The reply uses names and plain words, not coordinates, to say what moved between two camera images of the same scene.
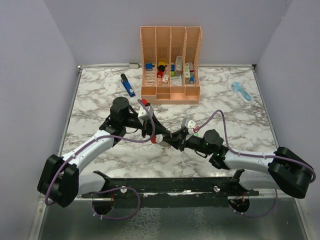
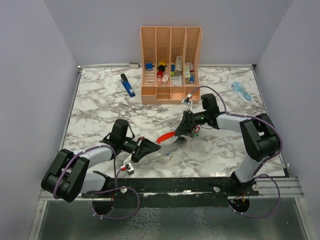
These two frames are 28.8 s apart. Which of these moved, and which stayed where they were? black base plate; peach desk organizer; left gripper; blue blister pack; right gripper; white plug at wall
Moved: right gripper; left gripper
Stayed: blue blister pack; black base plate; peach desk organizer; white plug at wall
